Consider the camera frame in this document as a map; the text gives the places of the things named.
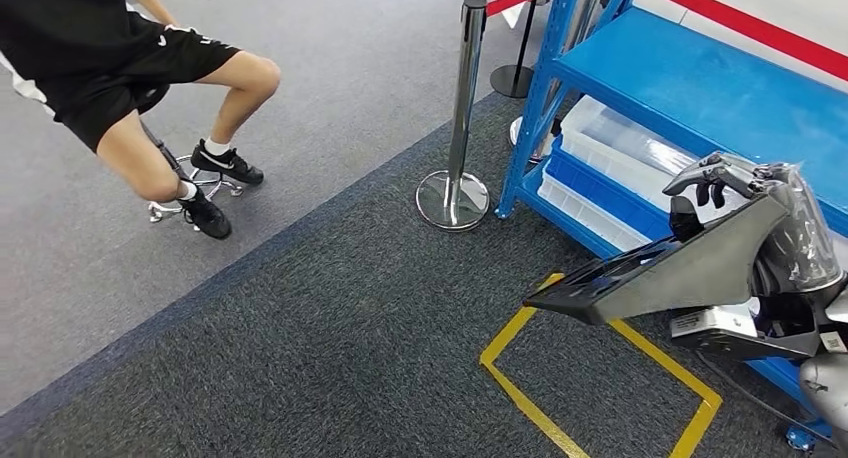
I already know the blue metal shelf rack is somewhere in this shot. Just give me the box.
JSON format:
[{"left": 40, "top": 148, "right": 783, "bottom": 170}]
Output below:
[{"left": 495, "top": 0, "right": 848, "bottom": 453}]

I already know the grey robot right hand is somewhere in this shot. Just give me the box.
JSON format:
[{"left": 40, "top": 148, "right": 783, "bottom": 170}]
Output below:
[{"left": 662, "top": 152, "right": 844, "bottom": 292}]

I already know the white rounded object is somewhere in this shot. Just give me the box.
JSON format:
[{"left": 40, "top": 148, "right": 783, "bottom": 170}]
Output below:
[{"left": 496, "top": 0, "right": 554, "bottom": 29}]

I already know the chrome stanchion post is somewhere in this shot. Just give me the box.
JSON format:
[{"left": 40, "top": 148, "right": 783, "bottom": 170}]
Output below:
[
  {"left": 508, "top": 0, "right": 609, "bottom": 165},
  {"left": 415, "top": 0, "right": 492, "bottom": 232}
]

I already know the person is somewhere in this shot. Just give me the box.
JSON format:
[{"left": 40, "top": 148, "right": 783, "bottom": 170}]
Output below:
[{"left": 0, "top": 0, "right": 283, "bottom": 241}]

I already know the blue plastic bin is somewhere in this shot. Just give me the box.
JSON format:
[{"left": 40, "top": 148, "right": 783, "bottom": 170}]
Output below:
[{"left": 544, "top": 135, "right": 676, "bottom": 242}]

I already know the black stanchion post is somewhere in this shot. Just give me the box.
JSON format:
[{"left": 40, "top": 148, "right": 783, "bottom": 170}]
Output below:
[{"left": 490, "top": 0, "right": 543, "bottom": 100}]

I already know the yellow floor tape square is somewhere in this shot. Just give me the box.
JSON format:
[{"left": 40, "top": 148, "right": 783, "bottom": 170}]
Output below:
[{"left": 478, "top": 272, "right": 723, "bottom": 458}]

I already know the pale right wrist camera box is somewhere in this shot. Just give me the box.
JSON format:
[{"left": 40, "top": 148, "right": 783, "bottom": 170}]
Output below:
[{"left": 670, "top": 301, "right": 826, "bottom": 364}]

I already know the black plastic panel part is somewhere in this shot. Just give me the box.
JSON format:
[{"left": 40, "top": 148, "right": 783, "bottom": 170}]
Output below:
[{"left": 523, "top": 193, "right": 793, "bottom": 327}]

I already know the chrome stool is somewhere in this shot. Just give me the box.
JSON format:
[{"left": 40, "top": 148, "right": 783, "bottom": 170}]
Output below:
[{"left": 139, "top": 120, "right": 246, "bottom": 224}]

